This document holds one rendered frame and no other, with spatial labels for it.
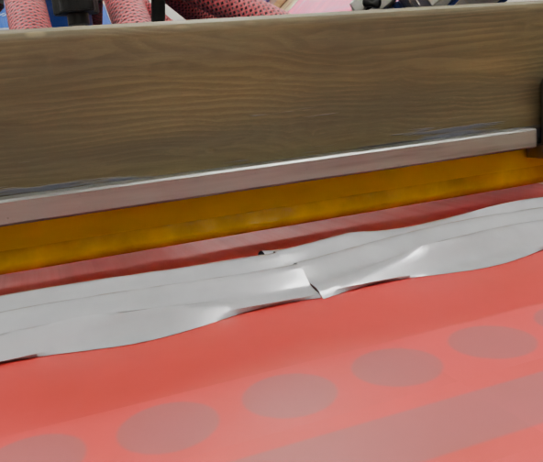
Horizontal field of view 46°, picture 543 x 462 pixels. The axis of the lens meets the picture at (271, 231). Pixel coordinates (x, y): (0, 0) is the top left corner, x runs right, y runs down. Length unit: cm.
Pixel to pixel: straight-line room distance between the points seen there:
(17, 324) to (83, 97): 10
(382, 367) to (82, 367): 8
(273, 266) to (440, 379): 11
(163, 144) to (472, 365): 17
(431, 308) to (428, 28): 17
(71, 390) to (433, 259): 14
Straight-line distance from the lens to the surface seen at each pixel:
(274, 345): 19
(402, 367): 17
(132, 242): 30
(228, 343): 19
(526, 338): 19
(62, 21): 112
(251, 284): 23
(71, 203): 27
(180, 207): 30
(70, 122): 28
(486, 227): 29
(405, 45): 33
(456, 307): 21
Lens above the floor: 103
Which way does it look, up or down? 12 degrees down
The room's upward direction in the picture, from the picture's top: 6 degrees counter-clockwise
